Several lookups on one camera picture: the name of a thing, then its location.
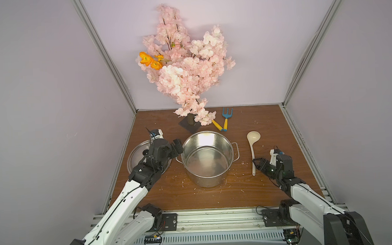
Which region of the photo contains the cream plastic ladle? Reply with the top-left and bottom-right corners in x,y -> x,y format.
246,131 -> 261,176

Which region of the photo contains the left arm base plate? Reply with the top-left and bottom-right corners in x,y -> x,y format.
149,213 -> 178,233

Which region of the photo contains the steel pot lid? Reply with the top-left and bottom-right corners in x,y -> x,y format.
126,138 -> 173,177

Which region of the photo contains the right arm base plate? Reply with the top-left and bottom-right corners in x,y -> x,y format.
258,208 -> 295,227

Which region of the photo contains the aluminium mounting rail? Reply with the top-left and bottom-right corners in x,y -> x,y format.
86,202 -> 357,239

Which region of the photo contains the left aluminium corner post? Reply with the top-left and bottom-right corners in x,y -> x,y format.
70,0 -> 138,117

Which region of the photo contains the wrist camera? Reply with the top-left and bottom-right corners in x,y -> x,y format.
149,129 -> 164,140
269,149 -> 284,166

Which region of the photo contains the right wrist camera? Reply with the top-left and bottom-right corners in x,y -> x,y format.
269,149 -> 284,166

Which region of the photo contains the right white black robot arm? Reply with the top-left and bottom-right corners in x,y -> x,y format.
252,149 -> 374,245

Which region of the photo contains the aluminium corner post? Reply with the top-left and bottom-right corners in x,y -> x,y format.
277,0 -> 357,107
70,0 -> 138,117

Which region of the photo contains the stainless steel pot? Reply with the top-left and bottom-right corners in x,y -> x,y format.
176,131 -> 240,188

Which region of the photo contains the small circuit board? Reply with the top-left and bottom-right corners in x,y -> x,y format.
283,228 -> 302,245
143,234 -> 163,245

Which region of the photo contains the pink cherry blossom branch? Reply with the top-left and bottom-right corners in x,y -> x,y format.
136,5 -> 236,126

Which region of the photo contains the right small circuit board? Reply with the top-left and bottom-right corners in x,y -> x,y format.
283,228 -> 302,245

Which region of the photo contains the blue garden fork toy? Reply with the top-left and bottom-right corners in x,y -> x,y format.
222,108 -> 233,132

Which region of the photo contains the yellow garden shovel toy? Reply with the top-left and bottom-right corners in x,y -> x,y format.
212,120 -> 223,131

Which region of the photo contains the left small circuit board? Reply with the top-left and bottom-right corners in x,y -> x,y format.
143,234 -> 163,245

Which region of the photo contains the dark flower base plate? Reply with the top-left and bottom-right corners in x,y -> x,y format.
179,114 -> 201,134

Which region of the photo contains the right aluminium corner post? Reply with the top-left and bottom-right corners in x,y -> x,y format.
277,0 -> 357,107

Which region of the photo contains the orange artificial flower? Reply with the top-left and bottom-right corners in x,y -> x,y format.
139,51 -> 164,70

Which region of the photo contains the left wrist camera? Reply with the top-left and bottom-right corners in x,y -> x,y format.
149,129 -> 164,140

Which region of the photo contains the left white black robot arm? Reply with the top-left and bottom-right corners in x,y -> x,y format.
70,136 -> 184,245

